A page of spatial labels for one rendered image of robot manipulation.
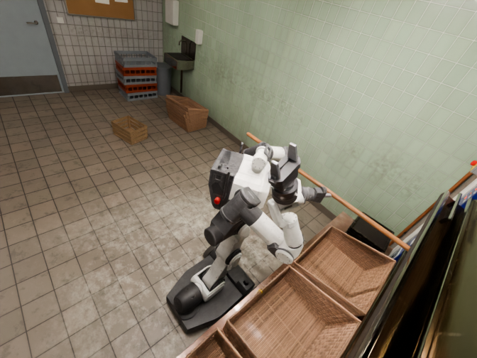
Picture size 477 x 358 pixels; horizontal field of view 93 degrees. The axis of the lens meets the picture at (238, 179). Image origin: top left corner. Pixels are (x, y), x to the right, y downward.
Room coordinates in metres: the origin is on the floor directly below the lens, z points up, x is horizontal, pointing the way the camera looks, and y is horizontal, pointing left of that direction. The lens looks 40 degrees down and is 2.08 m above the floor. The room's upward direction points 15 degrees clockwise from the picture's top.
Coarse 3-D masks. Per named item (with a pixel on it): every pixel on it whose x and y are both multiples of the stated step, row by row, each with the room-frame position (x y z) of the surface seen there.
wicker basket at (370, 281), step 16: (320, 240) 1.26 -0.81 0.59; (336, 240) 1.26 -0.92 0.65; (352, 240) 1.21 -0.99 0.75; (304, 256) 1.06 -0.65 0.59; (320, 256) 1.10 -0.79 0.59; (336, 256) 1.14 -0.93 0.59; (352, 256) 1.16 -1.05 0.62; (368, 256) 1.11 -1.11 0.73; (384, 256) 1.07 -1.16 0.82; (304, 272) 0.84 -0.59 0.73; (320, 272) 0.97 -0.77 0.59; (336, 272) 1.00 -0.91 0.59; (352, 272) 1.04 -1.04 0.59; (368, 272) 1.04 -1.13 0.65; (384, 272) 0.95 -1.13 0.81; (320, 288) 0.76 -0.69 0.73; (336, 288) 0.87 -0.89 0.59; (352, 288) 0.90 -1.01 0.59; (368, 288) 0.84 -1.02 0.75; (352, 304) 0.66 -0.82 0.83; (368, 304) 0.69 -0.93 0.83
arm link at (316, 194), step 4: (308, 188) 1.09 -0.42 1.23; (312, 188) 1.10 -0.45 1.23; (316, 188) 1.11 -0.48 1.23; (320, 188) 1.12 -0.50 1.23; (324, 188) 1.11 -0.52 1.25; (308, 192) 1.06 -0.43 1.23; (312, 192) 1.07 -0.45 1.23; (316, 192) 1.08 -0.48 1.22; (320, 192) 1.08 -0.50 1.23; (324, 192) 1.09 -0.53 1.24; (308, 196) 1.04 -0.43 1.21; (312, 196) 1.05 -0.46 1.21; (316, 196) 1.07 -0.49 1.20; (320, 196) 1.08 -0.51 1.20; (308, 200) 1.05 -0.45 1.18; (312, 200) 1.07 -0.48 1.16; (316, 200) 1.08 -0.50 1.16; (320, 200) 1.09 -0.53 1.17
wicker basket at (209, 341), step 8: (216, 328) 0.40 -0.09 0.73; (208, 336) 0.35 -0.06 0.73; (216, 336) 0.38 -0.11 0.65; (224, 336) 0.37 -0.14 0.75; (200, 344) 0.31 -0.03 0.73; (208, 344) 0.36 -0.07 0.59; (216, 344) 0.37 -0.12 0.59; (224, 344) 0.35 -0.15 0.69; (192, 352) 0.27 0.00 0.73; (200, 352) 0.31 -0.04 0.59; (208, 352) 0.32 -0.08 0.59; (216, 352) 0.33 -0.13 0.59; (224, 352) 0.34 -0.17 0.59; (232, 352) 0.32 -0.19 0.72
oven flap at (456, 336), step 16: (464, 224) 0.82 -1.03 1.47; (464, 240) 0.71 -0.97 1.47; (448, 256) 0.61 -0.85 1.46; (464, 256) 0.60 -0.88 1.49; (448, 272) 0.52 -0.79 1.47; (464, 272) 0.52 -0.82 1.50; (448, 288) 0.46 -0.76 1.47; (464, 288) 0.44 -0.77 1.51; (432, 304) 0.39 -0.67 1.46; (448, 304) 0.40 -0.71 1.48; (464, 304) 0.38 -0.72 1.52; (432, 320) 0.33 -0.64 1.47; (448, 320) 0.34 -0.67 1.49; (464, 320) 0.33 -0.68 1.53; (432, 336) 0.29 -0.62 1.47; (448, 336) 0.29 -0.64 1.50; (464, 336) 0.28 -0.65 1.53; (416, 352) 0.24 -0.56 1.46; (432, 352) 0.25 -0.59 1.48; (448, 352) 0.25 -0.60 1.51; (464, 352) 0.24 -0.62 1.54
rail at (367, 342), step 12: (444, 192) 1.12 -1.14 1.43; (444, 204) 0.99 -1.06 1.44; (432, 216) 0.87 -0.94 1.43; (432, 228) 0.78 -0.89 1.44; (420, 240) 0.68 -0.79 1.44; (420, 252) 0.61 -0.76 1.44; (408, 264) 0.54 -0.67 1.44; (408, 276) 0.49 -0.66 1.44; (396, 288) 0.43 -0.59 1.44; (396, 300) 0.39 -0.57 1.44; (384, 312) 0.34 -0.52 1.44; (384, 324) 0.31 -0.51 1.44; (372, 336) 0.26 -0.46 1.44; (360, 348) 0.23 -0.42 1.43; (372, 348) 0.24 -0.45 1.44
